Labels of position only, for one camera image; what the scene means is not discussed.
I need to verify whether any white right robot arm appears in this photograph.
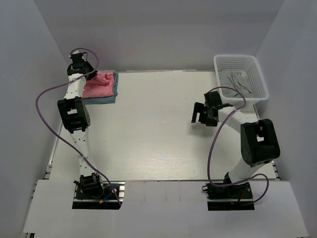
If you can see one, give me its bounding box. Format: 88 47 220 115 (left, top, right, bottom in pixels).
191 91 280 198

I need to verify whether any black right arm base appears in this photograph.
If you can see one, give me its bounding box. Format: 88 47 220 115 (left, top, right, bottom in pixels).
202 182 255 211

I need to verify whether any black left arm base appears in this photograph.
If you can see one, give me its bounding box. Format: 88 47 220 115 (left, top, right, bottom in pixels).
72 173 125 210

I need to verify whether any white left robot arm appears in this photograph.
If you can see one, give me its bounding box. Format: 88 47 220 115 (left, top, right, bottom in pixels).
57 50 98 180

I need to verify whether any pink t shirt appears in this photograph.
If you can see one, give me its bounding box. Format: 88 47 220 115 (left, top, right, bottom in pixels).
83 71 114 98

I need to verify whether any teal folded t shirt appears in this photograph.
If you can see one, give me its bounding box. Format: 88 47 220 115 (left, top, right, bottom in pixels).
83 71 119 105

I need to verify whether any white plastic basket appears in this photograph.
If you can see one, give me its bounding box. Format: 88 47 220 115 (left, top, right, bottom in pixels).
213 54 269 106

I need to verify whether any grey t shirt in basket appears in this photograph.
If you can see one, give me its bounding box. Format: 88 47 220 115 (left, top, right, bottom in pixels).
218 70 254 98

